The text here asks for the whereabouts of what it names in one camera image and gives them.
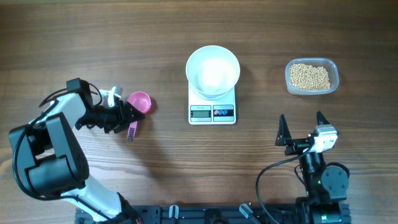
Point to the white bowl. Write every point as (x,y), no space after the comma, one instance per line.
(212,71)

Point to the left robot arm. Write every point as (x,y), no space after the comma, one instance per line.
(48,162)

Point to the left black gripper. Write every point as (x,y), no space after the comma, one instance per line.
(124,117)

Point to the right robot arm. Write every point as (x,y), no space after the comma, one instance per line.
(326,183)

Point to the pink plastic measuring scoop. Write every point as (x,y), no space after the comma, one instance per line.
(141,101)

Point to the pile of soybeans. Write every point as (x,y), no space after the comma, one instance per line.
(308,77)

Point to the white digital kitchen scale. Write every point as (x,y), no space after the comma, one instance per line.
(220,110)

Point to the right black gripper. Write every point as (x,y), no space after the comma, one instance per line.
(284,138)

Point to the clear plastic container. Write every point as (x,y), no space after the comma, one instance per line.
(316,62)

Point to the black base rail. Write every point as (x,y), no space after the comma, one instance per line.
(282,213)

